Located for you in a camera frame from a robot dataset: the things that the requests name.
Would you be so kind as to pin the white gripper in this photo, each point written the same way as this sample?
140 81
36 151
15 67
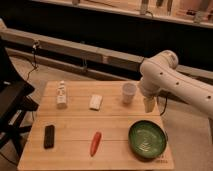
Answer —
149 91

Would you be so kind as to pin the white sponge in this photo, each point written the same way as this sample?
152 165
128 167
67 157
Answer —
95 102

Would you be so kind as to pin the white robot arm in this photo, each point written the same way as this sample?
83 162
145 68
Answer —
159 72

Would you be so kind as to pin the green bowl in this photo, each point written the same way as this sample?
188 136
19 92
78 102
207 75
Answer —
147 140

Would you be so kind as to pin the orange carrot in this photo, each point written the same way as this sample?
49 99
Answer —
95 143

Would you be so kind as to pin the white bottle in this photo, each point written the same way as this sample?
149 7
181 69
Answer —
61 99

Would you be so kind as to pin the black chair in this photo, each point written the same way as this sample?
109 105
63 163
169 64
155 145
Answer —
14 102

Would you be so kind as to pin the grey wall rail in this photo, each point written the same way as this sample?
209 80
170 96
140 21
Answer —
100 59

